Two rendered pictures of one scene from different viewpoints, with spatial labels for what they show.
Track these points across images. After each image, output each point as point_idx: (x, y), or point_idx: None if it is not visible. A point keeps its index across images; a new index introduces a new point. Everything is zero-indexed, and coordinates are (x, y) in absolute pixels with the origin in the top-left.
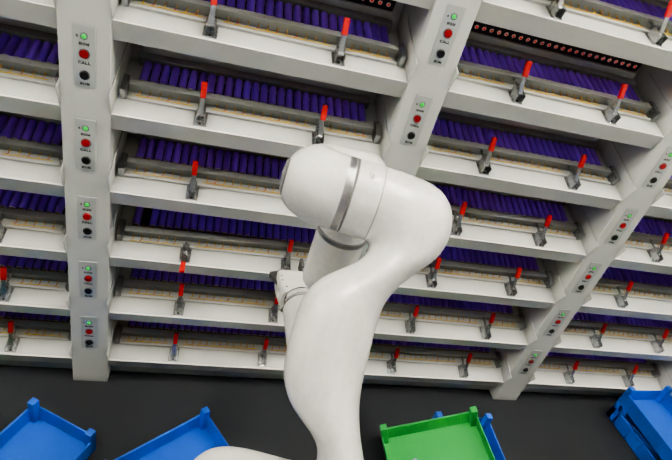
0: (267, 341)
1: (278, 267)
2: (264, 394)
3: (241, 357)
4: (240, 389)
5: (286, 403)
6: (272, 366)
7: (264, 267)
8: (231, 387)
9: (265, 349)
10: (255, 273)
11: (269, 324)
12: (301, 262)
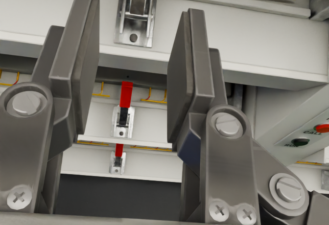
0: (121, 146)
1: (107, 24)
2: (125, 198)
3: (82, 157)
4: (89, 189)
5: (156, 215)
6: (134, 173)
7: (52, 22)
8: (76, 185)
9: (119, 156)
10: (19, 44)
11: (112, 141)
12: (189, 50)
